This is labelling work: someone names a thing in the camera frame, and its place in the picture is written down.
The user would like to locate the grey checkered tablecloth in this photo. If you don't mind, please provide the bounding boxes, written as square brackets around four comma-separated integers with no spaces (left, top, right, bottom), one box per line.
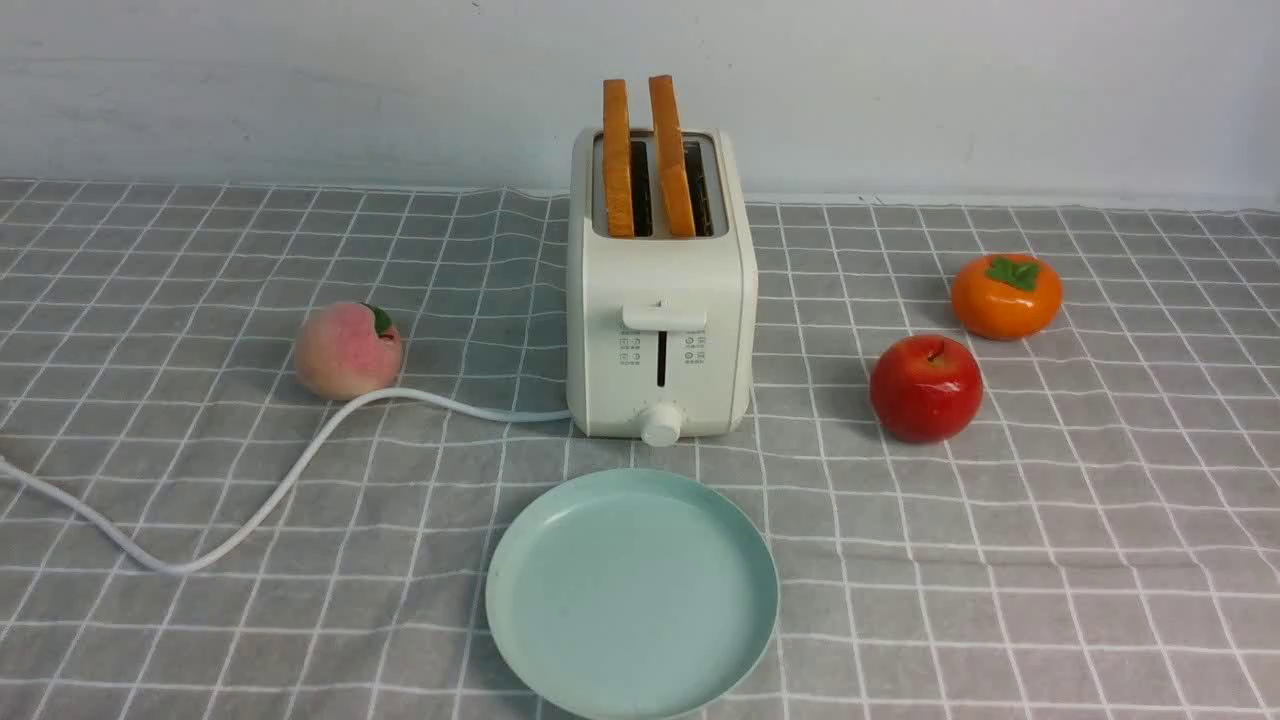
[1,179,1279,719]

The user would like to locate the red apple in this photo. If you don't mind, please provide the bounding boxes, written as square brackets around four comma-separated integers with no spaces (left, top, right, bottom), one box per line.
[869,334,984,445]

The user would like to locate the orange persimmon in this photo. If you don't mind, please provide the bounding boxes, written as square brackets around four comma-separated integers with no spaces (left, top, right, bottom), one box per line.
[950,252,1064,341]

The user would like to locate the white two-slot toaster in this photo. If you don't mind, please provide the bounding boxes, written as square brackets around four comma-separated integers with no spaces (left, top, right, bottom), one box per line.
[564,127,758,447]

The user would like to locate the pink peach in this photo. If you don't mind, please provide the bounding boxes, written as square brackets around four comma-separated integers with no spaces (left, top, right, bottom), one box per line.
[294,302,404,401]

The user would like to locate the white power cable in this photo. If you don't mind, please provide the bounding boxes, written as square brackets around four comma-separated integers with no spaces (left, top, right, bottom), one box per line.
[0,387,573,577]

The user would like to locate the light green round plate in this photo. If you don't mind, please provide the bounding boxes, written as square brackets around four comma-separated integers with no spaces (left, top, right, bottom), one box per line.
[485,468,781,719]

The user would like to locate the toast slice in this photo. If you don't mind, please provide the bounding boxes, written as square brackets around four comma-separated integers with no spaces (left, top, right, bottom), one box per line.
[649,76,696,237]
[602,78,635,238]

